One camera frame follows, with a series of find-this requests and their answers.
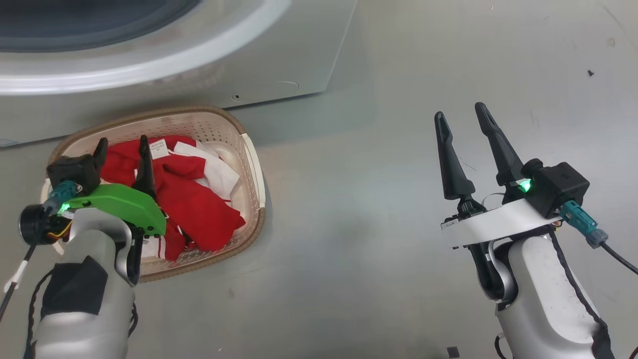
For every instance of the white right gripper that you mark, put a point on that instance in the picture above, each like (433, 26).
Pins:
(498, 224)

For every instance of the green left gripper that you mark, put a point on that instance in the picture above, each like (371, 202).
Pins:
(124, 204)

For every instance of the red and white garment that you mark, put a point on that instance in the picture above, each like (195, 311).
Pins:
(199, 209)

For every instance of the cream perforated laundry basket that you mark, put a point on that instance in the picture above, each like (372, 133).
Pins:
(239, 149)

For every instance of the white front-load washing machine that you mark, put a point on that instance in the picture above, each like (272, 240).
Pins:
(249, 75)

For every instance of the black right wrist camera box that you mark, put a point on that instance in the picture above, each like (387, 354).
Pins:
(558, 187)

